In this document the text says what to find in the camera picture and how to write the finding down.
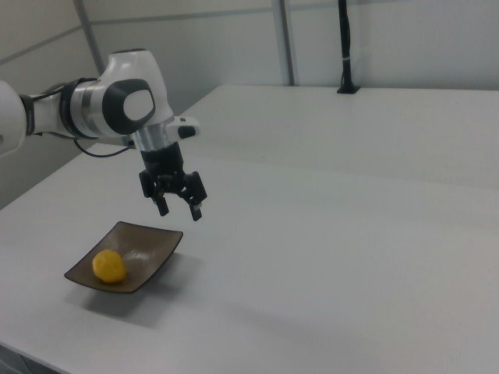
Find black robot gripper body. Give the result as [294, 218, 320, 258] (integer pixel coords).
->
[140, 140, 196, 204]

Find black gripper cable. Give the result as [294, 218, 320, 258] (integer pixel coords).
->
[72, 136, 137, 159]

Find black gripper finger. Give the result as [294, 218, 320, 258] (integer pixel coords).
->
[182, 170, 208, 223]
[138, 170, 170, 217]

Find yellow lemon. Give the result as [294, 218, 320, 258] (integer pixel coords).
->
[91, 249, 128, 287]

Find brown square ceramic plate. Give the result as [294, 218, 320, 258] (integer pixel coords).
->
[63, 221, 185, 295]

